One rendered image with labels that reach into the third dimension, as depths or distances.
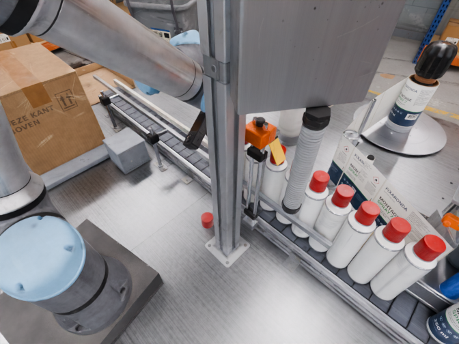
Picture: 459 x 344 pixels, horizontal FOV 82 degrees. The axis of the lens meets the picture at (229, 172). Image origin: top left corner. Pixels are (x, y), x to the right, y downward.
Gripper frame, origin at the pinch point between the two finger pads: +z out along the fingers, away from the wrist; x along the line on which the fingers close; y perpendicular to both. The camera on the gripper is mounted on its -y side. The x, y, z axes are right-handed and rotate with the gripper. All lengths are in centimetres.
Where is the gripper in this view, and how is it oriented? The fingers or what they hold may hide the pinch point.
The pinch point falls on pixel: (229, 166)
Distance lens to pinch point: 75.4
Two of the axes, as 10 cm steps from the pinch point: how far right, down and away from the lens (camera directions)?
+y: 7.0, -5.2, 4.9
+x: -6.2, -1.0, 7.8
